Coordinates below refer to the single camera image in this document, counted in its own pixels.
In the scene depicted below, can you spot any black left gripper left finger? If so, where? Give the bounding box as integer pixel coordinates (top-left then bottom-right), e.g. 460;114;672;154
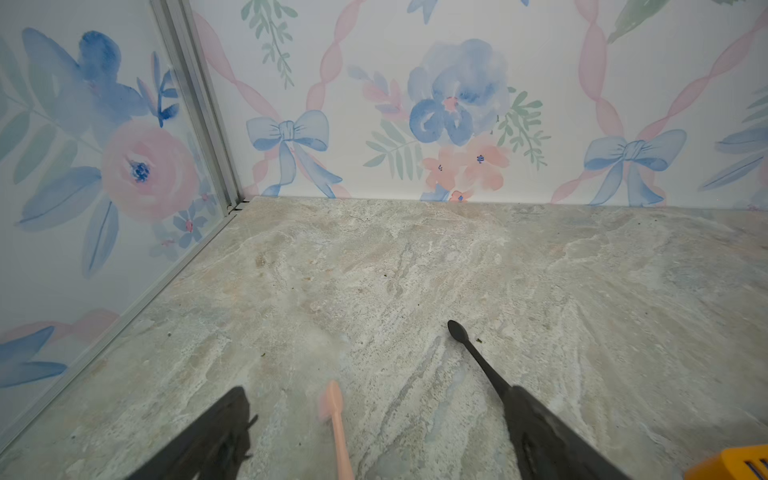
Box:
129;386;258;479

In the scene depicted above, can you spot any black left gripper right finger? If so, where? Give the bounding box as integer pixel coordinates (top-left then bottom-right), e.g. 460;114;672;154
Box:
502;386;627;480

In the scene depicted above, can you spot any orange power strip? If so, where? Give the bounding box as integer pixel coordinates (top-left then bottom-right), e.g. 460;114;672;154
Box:
683;444;768;480

